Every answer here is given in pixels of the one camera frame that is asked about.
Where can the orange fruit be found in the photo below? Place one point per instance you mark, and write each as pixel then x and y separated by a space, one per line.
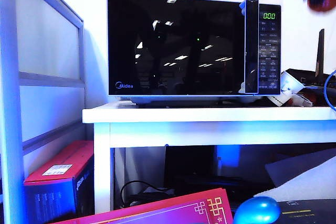
pixel 317 8

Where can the black Midea microwave oven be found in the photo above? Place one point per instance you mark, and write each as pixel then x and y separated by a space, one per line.
pixel 170 51

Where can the black white microwave oven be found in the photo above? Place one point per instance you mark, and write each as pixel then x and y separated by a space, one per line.
pixel 270 51

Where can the black router with antenna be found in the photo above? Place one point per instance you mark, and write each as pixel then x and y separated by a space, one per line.
pixel 320 48

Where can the white paper cup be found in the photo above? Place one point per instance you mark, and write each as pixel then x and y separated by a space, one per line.
pixel 291 83

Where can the dark red box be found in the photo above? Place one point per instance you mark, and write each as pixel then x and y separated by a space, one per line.
pixel 325 100

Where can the small white red box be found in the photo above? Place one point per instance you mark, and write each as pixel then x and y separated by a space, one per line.
pixel 304 100

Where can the white foam sheet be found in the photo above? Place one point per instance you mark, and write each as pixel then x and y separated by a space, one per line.
pixel 309 179

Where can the white table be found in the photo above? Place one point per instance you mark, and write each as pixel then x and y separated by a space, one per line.
pixel 183 129

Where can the black box gold print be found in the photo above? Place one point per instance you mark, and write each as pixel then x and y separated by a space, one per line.
pixel 309 213

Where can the glossy blue egg-shaped object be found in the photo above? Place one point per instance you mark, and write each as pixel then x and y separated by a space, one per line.
pixel 256 211

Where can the frosted office partition panel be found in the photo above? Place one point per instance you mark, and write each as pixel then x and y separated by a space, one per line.
pixel 47 37

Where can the pink gift box gold pattern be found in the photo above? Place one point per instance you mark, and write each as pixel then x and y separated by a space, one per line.
pixel 157 212

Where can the red and black cardboard box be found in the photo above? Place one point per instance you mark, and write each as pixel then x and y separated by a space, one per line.
pixel 51 195

